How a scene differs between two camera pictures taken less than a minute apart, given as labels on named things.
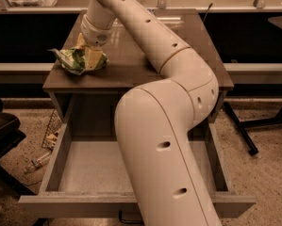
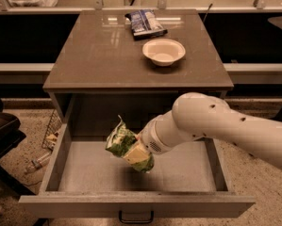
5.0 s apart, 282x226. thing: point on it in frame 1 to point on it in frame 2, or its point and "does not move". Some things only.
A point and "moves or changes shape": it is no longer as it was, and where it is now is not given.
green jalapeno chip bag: x=76 y=60 moves or changes shape
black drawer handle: x=127 y=221 does not move
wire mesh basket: x=52 y=131 does not move
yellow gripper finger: x=92 y=57 to x=137 y=154
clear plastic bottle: x=37 y=163 does not move
